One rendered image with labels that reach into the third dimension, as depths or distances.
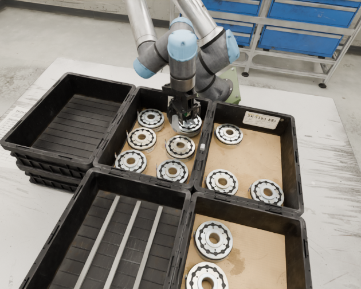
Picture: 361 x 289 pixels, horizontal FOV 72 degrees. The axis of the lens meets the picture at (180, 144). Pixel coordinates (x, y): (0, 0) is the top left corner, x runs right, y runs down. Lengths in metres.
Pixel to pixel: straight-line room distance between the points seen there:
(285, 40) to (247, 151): 1.93
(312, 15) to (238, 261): 2.32
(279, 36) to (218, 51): 1.73
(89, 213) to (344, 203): 0.92
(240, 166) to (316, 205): 0.34
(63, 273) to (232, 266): 0.43
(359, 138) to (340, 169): 1.45
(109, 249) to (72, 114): 0.56
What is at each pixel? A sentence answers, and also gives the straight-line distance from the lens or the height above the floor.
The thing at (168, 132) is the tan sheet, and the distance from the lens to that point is 0.94.
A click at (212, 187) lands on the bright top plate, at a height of 0.86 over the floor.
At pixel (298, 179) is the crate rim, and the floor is 0.93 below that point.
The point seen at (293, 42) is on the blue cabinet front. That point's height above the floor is 0.42.
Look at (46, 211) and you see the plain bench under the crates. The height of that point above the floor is 0.70.
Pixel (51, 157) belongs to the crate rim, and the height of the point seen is 0.93.
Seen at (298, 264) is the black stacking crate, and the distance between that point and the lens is 0.71.
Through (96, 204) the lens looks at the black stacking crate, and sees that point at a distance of 0.80.
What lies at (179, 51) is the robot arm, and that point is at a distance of 0.66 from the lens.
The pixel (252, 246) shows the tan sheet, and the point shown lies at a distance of 0.76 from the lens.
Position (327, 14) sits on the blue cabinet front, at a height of 0.70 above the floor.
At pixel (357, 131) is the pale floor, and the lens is 2.73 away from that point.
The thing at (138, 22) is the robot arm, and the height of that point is 1.16.
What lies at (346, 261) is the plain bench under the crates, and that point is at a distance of 1.03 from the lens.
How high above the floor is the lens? 1.52
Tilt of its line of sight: 49 degrees down
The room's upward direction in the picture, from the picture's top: 5 degrees clockwise
